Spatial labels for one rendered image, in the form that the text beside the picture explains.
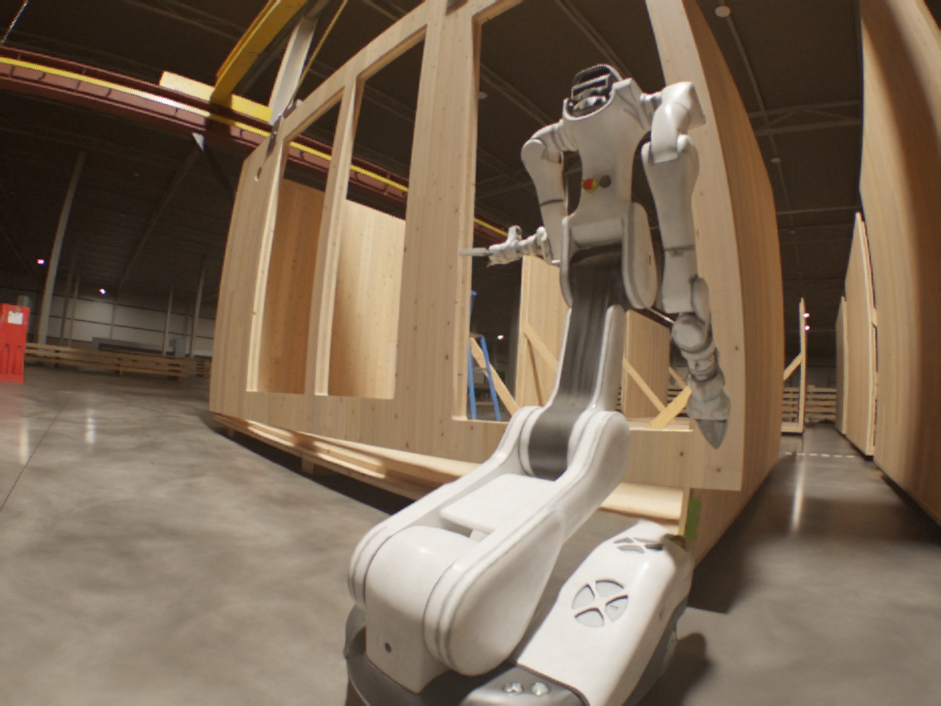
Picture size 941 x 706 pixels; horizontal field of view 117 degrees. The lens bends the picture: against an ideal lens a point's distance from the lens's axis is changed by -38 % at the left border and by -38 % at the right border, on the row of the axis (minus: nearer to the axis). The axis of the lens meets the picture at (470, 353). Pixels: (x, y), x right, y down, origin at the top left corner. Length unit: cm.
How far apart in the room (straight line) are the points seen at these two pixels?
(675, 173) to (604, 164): 33
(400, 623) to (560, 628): 25
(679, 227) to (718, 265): 55
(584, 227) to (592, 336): 28
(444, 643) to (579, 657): 21
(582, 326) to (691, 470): 59
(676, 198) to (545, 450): 53
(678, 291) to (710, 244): 57
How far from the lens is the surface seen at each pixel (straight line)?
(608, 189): 113
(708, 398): 102
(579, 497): 79
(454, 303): 191
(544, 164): 135
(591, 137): 119
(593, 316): 100
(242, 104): 1053
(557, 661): 73
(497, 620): 67
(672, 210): 87
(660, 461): 140
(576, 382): 97
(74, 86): 1026
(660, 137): 95
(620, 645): 74
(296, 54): 1283
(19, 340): 999
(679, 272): 87
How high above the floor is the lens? 62
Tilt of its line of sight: 5 degrees up
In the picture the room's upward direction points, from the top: 4 degrees clockwise
